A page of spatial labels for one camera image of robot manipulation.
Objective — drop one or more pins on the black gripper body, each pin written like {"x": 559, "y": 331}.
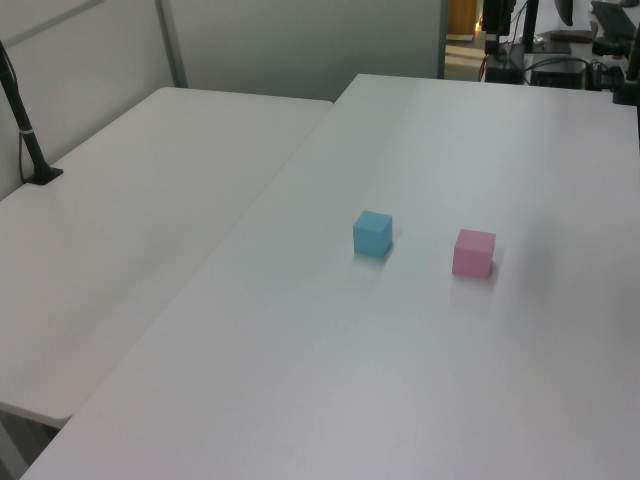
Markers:
{"x": 498, "y": 14}

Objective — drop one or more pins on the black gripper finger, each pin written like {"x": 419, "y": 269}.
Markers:
{"x": 489, "y": 42}
{"x": 496, "y": 42}

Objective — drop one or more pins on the blue cube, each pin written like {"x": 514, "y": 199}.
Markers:
{"x": 371, "y": 235}

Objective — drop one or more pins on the pink cube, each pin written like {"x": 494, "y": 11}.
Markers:
{"x": 472, "y": 254}

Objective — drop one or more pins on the small black base box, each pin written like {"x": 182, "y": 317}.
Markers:
{"x": 505, "y": 70}

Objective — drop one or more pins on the black monitor stand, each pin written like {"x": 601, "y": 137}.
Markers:
{"x": 530, "y": 25}

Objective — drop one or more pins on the wooden cabinet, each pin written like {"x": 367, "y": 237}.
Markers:
{"x": 464, "y": 17}

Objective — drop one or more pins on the black electronics box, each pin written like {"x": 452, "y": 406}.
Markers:
{"x": 556, "y": 74}

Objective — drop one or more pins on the black clamp pole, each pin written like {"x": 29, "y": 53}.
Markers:
{"x": 631, "y": 80}

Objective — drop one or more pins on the white side table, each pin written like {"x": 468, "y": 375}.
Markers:
{"x": 125, "y": 215}

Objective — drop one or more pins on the grey partition end post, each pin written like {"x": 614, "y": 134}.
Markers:
{"x": 442, "y": 40}

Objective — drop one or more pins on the grey partition corner post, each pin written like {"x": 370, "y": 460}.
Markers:
{"x": 171, "y": 45}

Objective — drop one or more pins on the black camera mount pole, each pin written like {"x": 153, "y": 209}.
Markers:
{"x": 22, "y": 125}

